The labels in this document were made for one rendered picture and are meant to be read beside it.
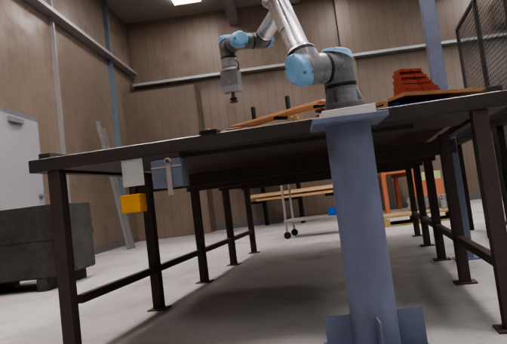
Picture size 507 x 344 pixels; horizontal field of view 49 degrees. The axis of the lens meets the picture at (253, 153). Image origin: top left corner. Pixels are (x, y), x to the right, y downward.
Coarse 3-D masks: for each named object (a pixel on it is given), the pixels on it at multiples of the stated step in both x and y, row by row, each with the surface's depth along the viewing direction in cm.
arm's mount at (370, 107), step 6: (342, 108) 199; (348, 108) 199; (354, 108) 198; (360, 108) 198; (366, 108) 198; (372, 108) 198; (324, 114) 199; (330, 114) 199; (336, 114) 199; (342, 114) 199; (348, 114) 198
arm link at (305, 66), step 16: (272, 0) 212; (288, 0) 214; (272, 16) 212; (288, 16) 208; (288, 32) 205; (288, 48) 205; (304, 48) 200; (288, 64) 202; (304, 64) 196; (320, 64) 199; (304, 80) 198; (320, 80) 201
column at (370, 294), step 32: (320, 128) 211; (352, 128) 200; (352, 160) 199; (352, 192) 199; (352, 224) 198; (384, 224) 203; (352, 256) 198; (384, 256) 198; (352, 288) 199; (384, 288) 196; (352, 320) 200; (384, 320) 195; (416, 320) 201
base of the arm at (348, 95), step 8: (328, 88) 207; (336, 88) 204; (344, 88) 203; (352, 88) 204; (328, 96) 207; (336, 96) 203; (344, 96) 202; (352, 96) 203; (360, 96) 206; (328, 104) 206; (336, 104) 203; (344, 104) 202; (352, 104) 202; (360, 104) 203
